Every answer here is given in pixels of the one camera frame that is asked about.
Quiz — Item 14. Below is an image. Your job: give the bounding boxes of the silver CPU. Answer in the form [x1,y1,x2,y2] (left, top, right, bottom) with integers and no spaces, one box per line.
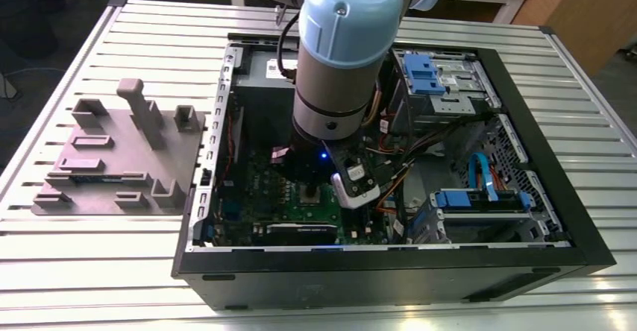
[298,184,330,206]

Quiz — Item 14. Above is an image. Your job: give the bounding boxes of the CPU socket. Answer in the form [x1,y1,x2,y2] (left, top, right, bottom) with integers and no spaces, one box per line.
[296,183,330,208]

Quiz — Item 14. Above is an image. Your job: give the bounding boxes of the green motherboard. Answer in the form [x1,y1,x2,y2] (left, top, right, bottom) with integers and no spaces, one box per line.
[213,144,395,246]

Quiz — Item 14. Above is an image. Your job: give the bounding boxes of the black graphics card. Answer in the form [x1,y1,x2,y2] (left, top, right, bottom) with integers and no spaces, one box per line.
[253,221,338,246]

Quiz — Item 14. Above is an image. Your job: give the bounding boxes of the grey power supply unit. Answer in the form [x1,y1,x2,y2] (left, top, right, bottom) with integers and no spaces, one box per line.
[233,51,300,149]

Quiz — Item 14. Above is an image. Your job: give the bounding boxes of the hard disk in blue carrier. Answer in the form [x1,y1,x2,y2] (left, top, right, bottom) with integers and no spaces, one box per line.
[428,188,533,216]

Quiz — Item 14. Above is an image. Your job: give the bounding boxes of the blue plastic drive latch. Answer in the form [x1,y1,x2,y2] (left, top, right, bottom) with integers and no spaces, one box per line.
[412,76,448,95]
[404,54,439,81]

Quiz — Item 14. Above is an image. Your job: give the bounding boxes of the metal drive cage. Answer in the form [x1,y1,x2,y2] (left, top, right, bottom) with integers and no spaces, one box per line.
[391,51,503,134]

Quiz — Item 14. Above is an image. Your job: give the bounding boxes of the black PC case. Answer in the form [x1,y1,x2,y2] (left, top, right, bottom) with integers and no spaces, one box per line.
[172,31,618,312]

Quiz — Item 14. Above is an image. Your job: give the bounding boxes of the grey parts rack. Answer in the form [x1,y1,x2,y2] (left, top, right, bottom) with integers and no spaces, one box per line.
[30,78,209,217]

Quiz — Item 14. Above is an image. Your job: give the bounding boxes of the metal disk bay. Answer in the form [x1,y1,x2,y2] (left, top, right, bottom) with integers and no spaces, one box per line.
[408,188,569,248]

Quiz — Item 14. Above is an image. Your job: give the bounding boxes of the green RAM stick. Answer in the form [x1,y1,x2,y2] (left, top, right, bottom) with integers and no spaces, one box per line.
[69,174,126,183]

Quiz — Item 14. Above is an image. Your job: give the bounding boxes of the wooden cabinet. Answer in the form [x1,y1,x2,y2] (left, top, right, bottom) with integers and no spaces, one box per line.
[512,0,637,81]

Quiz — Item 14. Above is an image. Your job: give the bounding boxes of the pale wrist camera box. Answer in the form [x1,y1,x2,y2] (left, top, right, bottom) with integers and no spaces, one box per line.
[330,165,382,210]

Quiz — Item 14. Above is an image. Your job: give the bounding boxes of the white black wire bundle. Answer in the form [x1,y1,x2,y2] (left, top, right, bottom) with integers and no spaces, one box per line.
[366,142,405,157]

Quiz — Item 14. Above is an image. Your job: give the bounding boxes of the multicolour power wires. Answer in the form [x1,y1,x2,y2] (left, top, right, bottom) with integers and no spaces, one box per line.
[377,133,403,156]

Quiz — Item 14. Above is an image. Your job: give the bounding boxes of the orange wires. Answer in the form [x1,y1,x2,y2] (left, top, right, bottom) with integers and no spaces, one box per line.
[376,192,401,217]

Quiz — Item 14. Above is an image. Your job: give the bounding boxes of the black cable bundle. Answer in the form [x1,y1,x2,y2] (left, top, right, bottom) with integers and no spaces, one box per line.
[377,111,495,195]

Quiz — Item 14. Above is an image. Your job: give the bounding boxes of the thick black cable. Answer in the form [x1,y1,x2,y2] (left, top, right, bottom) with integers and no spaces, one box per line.
[276,10,301,83]

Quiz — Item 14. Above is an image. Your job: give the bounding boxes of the blue SATA cable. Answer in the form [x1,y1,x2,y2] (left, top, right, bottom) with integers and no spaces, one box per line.
[468,152,499,202]

